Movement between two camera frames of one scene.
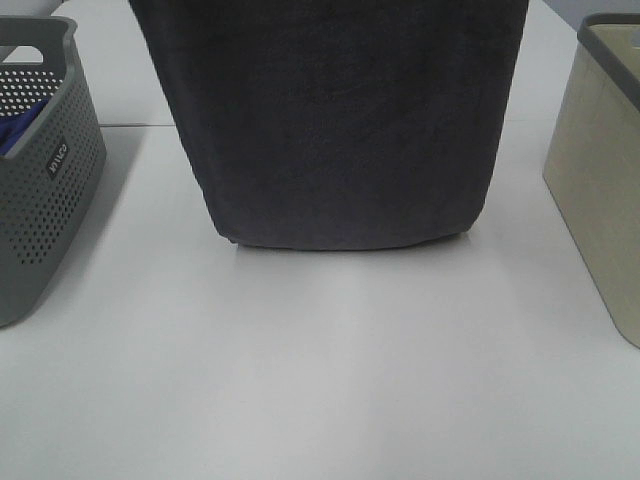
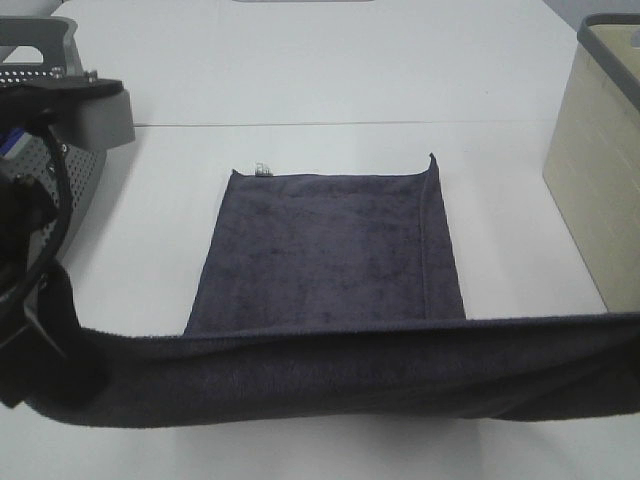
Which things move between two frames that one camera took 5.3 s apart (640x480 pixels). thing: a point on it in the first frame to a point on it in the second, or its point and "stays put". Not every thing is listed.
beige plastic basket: x=593 y=161 stays put
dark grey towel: x=339 y=125 to x=336 y=294
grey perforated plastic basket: x=52 y=175 stays put
